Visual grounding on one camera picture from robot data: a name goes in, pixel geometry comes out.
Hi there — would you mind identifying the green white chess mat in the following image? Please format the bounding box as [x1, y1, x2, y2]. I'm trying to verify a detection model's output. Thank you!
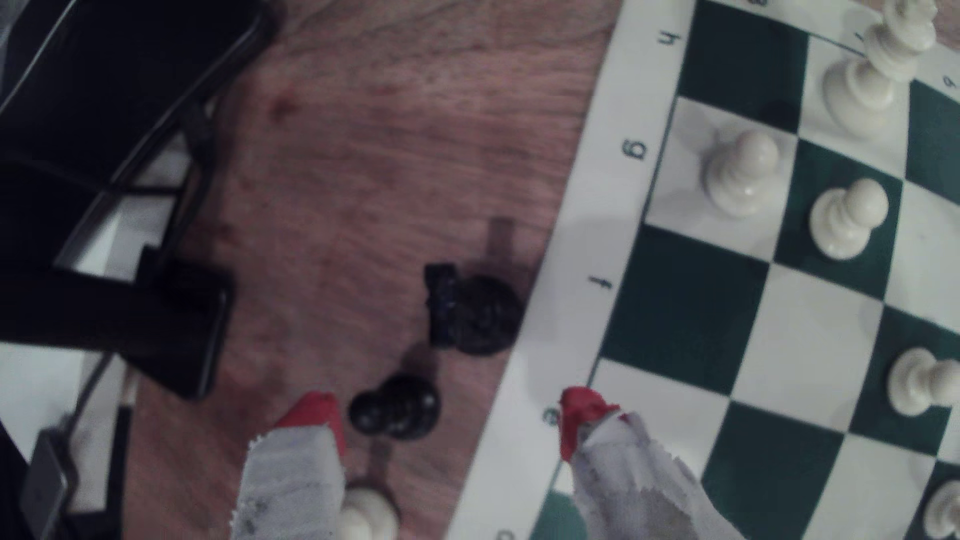
[442, 0, 960, 540]

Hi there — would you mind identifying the white pawn chess piece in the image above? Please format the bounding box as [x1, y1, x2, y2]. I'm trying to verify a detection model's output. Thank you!
[808, 177, 891, 261]
[886, 346, 960, 418]
[922, 480, 960, 540]
[702, 129, 783, 220]

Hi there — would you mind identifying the captured white rook bottom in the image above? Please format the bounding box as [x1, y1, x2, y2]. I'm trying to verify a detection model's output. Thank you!
[337, 483, 402, 540]

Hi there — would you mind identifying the black knight chess piece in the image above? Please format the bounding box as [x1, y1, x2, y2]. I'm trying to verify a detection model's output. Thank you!
[422, 261, 526, 357]

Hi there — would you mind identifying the red tipped gripper finger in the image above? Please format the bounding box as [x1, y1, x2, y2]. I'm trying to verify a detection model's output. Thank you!
[228, 390, 350, 540]
[558, 386, 751, 540]

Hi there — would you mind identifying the black pawn chess piece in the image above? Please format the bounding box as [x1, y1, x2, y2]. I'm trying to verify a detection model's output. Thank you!
[347, 372, 442, 441]

